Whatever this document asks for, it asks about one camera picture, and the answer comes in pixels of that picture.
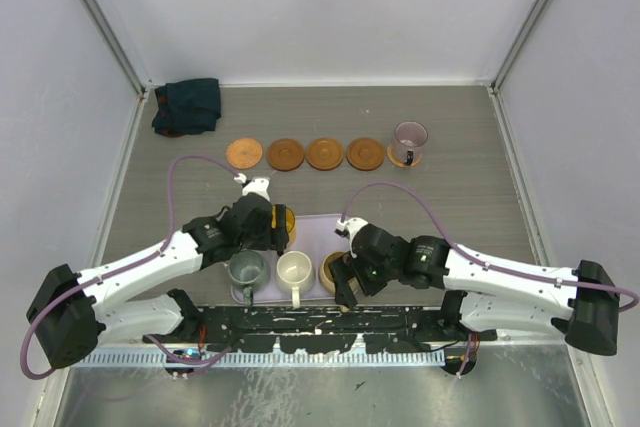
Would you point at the lilac plastic tray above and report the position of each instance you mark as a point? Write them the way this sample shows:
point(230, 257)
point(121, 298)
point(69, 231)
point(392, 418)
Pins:
point(315, 237)

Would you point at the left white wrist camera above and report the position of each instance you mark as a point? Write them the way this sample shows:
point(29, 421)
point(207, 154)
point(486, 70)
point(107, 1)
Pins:
point(256, 185)

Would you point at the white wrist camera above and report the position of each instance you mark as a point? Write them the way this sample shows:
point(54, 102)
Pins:
point(348, 228)
point(256, 185)

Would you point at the grey ceramic mug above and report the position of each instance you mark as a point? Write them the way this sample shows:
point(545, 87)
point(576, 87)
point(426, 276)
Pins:
point(249, 272)

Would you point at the wooden coaster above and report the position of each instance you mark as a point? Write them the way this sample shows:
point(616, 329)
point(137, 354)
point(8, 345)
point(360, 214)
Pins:
point(324, 154)
point(365, 154)
point(285, 154)

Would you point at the woven rattan coaster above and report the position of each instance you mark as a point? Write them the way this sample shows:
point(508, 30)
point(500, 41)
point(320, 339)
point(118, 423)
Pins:
point(244, 153)
point(401, 157)

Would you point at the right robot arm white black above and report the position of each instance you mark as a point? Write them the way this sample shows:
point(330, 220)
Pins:
point(484, 293)

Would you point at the purple translucent cup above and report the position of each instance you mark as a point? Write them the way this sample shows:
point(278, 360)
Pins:
point(411, 135)

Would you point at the grey slotted cable duct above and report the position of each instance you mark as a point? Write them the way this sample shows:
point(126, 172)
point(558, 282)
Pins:
point(148, 358)

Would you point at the white ceramic mug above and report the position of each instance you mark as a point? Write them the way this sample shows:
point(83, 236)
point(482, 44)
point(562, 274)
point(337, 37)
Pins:
point(295, 275)

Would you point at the beige ceramic mug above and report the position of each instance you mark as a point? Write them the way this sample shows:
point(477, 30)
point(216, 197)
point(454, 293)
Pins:
point(325, 274)

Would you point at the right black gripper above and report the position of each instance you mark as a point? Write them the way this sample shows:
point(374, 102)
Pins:
point(341, 271)

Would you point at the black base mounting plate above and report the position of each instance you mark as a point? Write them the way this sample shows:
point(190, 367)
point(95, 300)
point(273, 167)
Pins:
point(319, 329)

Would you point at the yellow translucent cup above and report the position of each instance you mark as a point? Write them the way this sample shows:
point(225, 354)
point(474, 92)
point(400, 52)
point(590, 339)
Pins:
point(290, 224)

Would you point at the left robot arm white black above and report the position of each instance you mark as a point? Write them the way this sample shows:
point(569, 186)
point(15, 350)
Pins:
point(75, 312)

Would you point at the dark blue folded cloth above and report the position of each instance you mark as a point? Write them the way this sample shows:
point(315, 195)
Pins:
point(189, 107)

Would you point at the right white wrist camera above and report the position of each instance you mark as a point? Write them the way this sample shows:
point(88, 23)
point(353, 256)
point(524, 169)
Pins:
point(348, 228)

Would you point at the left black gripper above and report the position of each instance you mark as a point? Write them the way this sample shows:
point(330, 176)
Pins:
point(272, 237)

